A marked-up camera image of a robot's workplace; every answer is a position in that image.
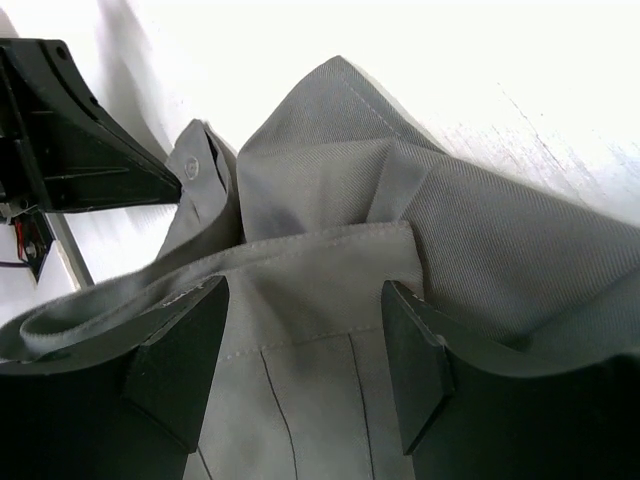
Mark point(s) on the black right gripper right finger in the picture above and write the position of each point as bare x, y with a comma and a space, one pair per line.
471, 408

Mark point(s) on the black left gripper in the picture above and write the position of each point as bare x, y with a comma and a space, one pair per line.
62, 152

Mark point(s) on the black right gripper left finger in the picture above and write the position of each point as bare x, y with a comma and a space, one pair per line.
126, 404

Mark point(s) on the grey pleated skirt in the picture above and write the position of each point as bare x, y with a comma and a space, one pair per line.
335, 195

